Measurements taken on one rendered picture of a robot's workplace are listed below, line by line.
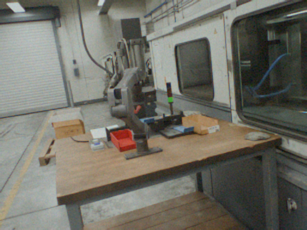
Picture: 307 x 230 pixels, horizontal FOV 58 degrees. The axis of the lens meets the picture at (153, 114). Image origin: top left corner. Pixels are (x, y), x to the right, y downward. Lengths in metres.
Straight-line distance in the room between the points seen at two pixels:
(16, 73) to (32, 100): 1.06
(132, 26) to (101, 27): 9.26
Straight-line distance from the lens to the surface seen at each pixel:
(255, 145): 1.47
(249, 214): 2.19
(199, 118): 1.90
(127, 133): 1.79
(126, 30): 1.86
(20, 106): 11.14
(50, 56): 10.94
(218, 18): 2.10
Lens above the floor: 1.38
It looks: 11 degrees down
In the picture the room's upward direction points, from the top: 8 degrees counter-clockwise
